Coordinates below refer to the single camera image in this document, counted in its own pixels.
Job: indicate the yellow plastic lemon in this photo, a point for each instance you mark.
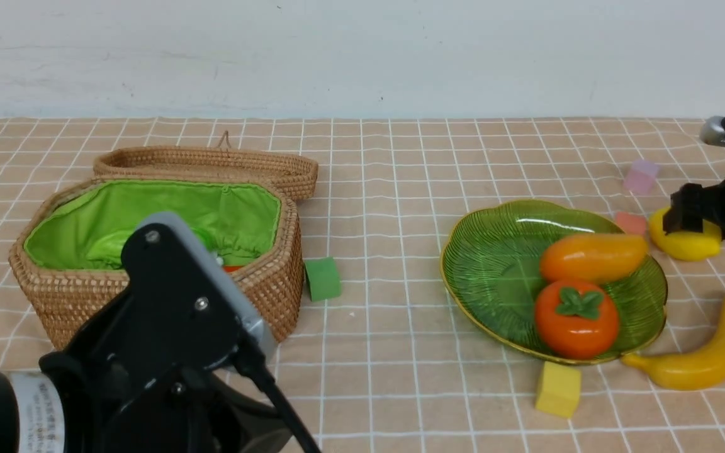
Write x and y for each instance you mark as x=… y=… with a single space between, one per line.
x=685 y=246

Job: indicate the orange plastic mango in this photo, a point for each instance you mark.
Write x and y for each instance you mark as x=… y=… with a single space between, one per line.
x=597 y=258

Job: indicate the yellow plastic banana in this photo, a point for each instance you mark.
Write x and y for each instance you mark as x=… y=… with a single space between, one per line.
x=701 y=369

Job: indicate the orange plastic persimmon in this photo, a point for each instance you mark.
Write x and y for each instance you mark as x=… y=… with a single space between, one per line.
x=576 y=319

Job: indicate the green plastic cucumber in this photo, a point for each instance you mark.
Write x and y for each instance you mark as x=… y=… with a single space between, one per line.
x=206 y=238

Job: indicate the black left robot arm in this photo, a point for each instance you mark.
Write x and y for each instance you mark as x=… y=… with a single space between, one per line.
x=68 y=407

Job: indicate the pink foam cube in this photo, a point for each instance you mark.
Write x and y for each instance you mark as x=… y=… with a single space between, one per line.
x=641 y=176

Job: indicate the red foam cube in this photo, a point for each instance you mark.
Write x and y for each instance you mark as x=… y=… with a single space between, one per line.
x=631 y=223

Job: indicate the green glass leaf plate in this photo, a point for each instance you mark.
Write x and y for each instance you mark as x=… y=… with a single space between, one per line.
x=491 y=268

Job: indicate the yellow foam cube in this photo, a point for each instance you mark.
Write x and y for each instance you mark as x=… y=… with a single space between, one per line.
x=558 y=390

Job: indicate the green foam cube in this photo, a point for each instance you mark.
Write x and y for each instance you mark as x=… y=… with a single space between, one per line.
x=323 y=279

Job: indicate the wicker basket lid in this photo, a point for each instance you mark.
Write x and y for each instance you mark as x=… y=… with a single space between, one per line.
x=287 y=174

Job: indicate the woven wicker basket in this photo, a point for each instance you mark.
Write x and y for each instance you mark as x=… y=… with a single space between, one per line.
x=84 y=243

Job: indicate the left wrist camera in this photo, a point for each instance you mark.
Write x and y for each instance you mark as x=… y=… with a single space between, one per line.
x=184 y=309

